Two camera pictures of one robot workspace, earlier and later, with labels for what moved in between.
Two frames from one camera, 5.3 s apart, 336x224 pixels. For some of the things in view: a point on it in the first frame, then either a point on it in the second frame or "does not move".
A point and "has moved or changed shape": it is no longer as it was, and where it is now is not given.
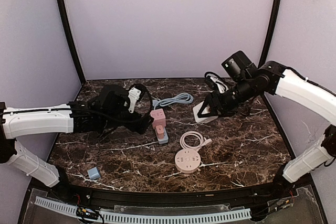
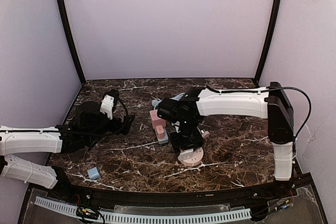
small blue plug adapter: (94, 173) does not move
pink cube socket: (159, 117) does not move
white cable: (204, 141) has moved or changed shape
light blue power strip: (163, 140) does not move
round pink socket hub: (187, 161) has moved or changed shape
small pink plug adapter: (160, 131) does not move
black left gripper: (143, 123) -> (122, 124)
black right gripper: (217, 104) -> (187, 142)
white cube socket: (196, 109) has moved or changed shape
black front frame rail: (275, 191) does not move
